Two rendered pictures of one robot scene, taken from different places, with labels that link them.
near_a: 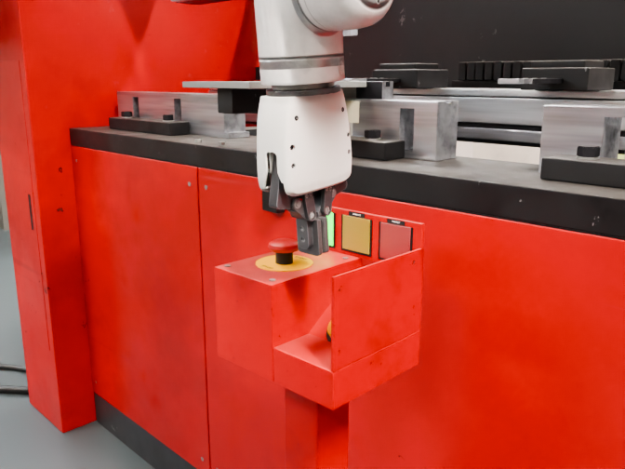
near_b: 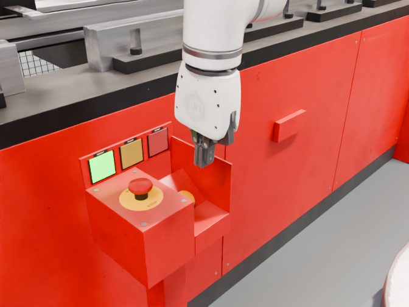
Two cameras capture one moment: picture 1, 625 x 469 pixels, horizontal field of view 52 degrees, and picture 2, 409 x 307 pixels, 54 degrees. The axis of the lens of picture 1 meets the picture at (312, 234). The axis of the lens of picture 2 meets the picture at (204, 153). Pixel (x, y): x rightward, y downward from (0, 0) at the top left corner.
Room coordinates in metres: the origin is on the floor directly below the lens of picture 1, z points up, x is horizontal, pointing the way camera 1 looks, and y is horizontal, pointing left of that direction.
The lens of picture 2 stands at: (0.66, 0.58, 1.17)
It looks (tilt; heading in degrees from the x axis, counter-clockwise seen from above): 29 degrees down; 270
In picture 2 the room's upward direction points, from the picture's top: straight up
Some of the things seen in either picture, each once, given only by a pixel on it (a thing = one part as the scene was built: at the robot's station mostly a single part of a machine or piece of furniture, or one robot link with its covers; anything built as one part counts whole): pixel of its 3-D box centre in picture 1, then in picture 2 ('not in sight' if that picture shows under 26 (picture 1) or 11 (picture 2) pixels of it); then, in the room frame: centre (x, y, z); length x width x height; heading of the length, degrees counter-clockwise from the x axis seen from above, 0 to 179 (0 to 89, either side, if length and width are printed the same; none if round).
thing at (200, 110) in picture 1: (177, 112); not in sight; (1.62, 0.34, 0.92); 0.50 x 0.06 x 0.10; 44
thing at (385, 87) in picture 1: (345, 89); not in sight; (1.21, -0.06, 0.99); 0.20 x 0.03 x 0.03; 44
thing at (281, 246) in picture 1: (284, 254); (140, 191); (0.77, 0.04, 0.79); 0.04 x 0.04 x 0.04
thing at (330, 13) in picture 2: not in sight; (336, 11); (0.18, -0.98, 0.89); 0.30 x 0.05 x 0.03; 44
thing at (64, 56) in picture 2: not in sight; (83, 51); (1.06, -0.74, 0.81); 0.64 x 0.08 x 0.14; 134
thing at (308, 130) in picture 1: (306, 134); (209, 93); (0.66, 0.01, 0.95); 0.10 x 0.07 x 0.11; 136
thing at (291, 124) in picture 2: not in sight; (290, 125); (0.38, -0.65, 0.59); 0.15 x 0.02 x 0.07; 44
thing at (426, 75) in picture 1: (387, 75); not in sight; (1.35, -0.15, 1.01); 0.26 x 0.12 x 0.05; 134
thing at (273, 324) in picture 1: (316, 292); (160, 197); (0.74, -0.01, 0.75); 0.20 x 0.16 x 0.18; 46
